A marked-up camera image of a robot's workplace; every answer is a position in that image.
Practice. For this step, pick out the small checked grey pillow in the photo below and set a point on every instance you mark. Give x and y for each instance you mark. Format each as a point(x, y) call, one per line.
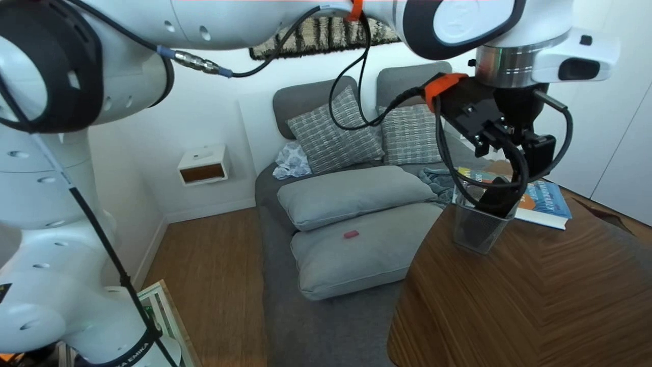
point(410, 134)

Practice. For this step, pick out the black glasses case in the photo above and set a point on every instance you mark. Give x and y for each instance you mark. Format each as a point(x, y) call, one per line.
point(499, 201)

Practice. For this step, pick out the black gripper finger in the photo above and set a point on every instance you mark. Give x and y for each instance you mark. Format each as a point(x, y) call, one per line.
point(514, 164)
point(542, 156)

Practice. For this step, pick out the striped woven wall hanging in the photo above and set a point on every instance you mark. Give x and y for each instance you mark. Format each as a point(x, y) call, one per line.
point(319, 34)

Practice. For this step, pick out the blue grey patterned cloth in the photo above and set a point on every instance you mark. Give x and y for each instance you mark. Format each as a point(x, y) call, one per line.
point(438, 183)

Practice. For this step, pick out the white wall shelf box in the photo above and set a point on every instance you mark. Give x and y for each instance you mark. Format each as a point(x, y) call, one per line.
point(202, 165)

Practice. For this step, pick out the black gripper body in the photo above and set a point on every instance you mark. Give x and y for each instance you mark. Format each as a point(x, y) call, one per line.
point(489, 109)

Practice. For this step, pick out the white patterned cloth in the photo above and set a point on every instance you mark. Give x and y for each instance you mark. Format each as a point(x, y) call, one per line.
point(293, 164)

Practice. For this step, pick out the white picture frame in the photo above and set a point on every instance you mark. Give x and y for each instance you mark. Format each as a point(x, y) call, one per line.
point(164, 312)

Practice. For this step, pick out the clear plastic container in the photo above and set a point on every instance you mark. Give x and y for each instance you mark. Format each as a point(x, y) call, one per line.
point(479, 235)

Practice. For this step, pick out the plain grey cushion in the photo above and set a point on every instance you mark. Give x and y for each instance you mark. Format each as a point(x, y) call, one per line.
point(353, 194)

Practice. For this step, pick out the grey sofa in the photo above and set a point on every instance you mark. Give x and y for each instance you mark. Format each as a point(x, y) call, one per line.
point(319, 328)

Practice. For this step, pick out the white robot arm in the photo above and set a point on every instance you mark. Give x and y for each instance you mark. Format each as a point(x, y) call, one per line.
point(41, 226)

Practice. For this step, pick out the colourful paperback book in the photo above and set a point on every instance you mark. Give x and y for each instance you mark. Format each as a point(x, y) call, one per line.
point(546, 204)

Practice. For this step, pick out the large checked grey pillow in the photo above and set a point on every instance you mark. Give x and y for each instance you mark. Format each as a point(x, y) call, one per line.
point(337, 140)

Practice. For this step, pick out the dark grey back cushion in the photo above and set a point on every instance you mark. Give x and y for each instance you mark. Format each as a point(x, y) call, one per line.
point(307, 103)
point(408, 84)

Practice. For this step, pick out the black tripod pole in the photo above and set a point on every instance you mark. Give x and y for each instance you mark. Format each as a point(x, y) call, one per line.
point(127, 280)

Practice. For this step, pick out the grey cushion with pink mark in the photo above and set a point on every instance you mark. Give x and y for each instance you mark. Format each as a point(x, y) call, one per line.
point(359, 257)

